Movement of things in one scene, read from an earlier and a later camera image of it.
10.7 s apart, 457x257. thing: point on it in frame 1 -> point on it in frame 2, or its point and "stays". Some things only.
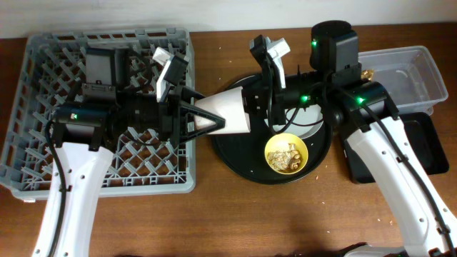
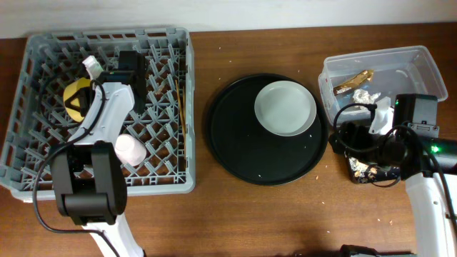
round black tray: (243, 153) stays
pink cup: (229, 105) -> (130, 150)
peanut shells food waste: (286, 160) -> (362, 171)
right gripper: (276, 104) -> (345, 130)
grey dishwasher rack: (51, 71) stays
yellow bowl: (286, 153) -> (72, 88)
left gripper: (174, 126) -> (88, 93)
